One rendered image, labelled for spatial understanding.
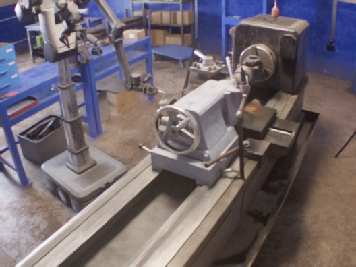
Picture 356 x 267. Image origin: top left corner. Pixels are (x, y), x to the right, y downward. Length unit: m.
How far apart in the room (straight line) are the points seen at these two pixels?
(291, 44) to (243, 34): 0.39
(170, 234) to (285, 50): 1.55
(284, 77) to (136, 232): 1.57
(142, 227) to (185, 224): 0.23
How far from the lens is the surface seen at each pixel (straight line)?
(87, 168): 2.66
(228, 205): 1.39
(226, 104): 1.59
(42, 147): 3.26
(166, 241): 1.23
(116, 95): 3.99
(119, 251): 1.37
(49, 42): 2.27
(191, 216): 1.33
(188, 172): 1.47
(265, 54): 2.21
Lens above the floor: 1.76
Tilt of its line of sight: 29 degrees down
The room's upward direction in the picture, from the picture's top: 2 degrees counter-clockwise
